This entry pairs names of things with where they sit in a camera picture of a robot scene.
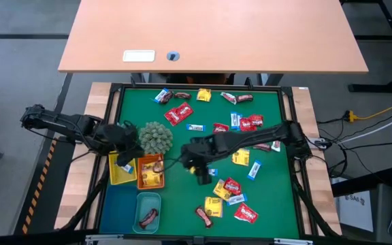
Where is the black frame strut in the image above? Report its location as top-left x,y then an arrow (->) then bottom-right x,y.
59,169 -> 110,231
293,176 -> 340,238

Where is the white labelled box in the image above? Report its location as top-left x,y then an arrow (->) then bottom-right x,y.
338,189 -> 376,233

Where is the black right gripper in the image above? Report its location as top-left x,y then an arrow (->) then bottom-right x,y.
181,133 -> 225,186

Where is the yellow plastic basket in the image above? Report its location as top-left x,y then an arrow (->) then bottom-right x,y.
108,150 -> 138,186

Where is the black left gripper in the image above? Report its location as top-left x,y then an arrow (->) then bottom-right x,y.
96,123 -> 146,167

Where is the white power strip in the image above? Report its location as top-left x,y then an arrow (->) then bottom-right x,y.
310,137 -> 329,150

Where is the black side desk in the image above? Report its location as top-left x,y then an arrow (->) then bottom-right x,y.
331,168 -> 392,198

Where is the light brown wooden desk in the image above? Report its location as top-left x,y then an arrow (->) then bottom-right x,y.
57,0 -> 370,75

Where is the dark brown candy wrapper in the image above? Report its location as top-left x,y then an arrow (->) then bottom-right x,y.
161,90 -> 175,105

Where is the white rectangular desk plate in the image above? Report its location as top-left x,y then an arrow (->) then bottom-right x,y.
122,49 -> 157,63

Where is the red Skittles packet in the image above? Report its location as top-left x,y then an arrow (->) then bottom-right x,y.
223,176 -> 242,196
176,101 -> 195,120
163,108 -> 182,127
248,114 -> 264,127
239,117 -> 257,133
233,202 -> 259,225
212,122 -> 230,135

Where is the black desk leg frame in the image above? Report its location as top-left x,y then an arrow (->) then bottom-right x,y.
340,0 -> 392,93

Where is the black hazard striped floor mat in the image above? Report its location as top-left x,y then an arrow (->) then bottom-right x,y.
12,135 -> 76,235

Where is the pale green succulent in pot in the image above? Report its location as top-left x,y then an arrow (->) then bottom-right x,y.
137,121 -> 174,156

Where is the silver metal bracket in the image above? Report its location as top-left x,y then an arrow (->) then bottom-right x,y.
273,238 -> 314,245
85,233 -> 125,244

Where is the yellow extension cord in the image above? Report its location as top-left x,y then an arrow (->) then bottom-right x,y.
344,105 -> 392,123

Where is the blue plastic tray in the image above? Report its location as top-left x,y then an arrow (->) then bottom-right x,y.
99,185 -> 139,234

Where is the orange plastic basket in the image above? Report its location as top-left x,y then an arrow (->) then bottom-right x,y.
136,152 -> 165,191

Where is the clear teal plastic tray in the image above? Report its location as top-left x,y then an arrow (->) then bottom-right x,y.
132,191 -> 162,235

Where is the white cable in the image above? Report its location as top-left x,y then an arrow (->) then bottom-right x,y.
337,112 -> 392,144

